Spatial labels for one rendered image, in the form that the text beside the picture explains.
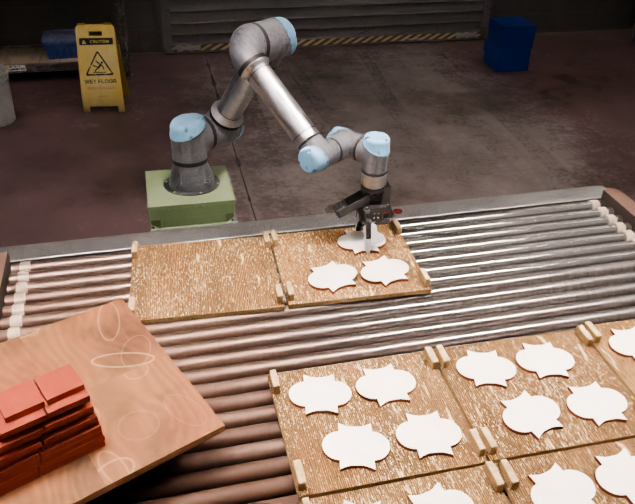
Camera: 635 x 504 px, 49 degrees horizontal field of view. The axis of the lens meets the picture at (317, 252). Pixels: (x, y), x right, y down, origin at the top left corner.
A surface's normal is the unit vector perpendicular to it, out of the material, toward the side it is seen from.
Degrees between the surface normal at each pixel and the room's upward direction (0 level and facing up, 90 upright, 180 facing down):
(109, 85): 77
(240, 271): 0
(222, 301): 0
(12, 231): 0
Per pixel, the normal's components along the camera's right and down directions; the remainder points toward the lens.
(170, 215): 0.23, 0.56
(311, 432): 0.03, -0.82
